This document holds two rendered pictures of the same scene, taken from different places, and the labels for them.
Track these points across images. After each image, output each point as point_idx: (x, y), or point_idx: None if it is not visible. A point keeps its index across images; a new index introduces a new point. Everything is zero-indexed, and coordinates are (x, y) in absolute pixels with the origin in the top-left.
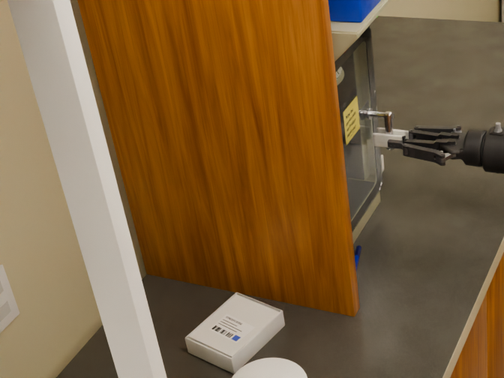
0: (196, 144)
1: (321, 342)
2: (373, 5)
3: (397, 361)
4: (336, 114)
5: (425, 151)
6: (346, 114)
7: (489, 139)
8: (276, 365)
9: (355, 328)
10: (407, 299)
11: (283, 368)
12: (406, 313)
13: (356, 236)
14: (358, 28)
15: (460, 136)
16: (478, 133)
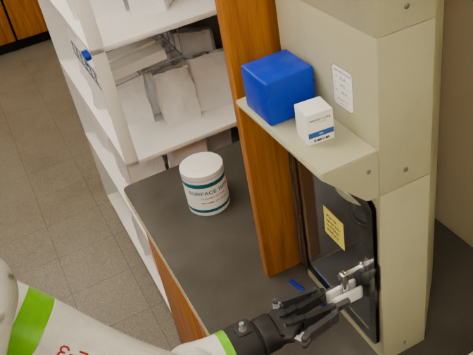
0: None
1: (259, 247)
2: (260, 115)
3: (207, 269)
4: (241, 133)
5: (291, 294)
6: (327, 213)
7: (242, 320)
8: (208, 170)
9: (254, 266)
10: (250, 303)
11: (203, 171)
12: (239, 295)
13: (344, 315)
14: (241, 102)
15: (287, 329)
16: (259, 321)
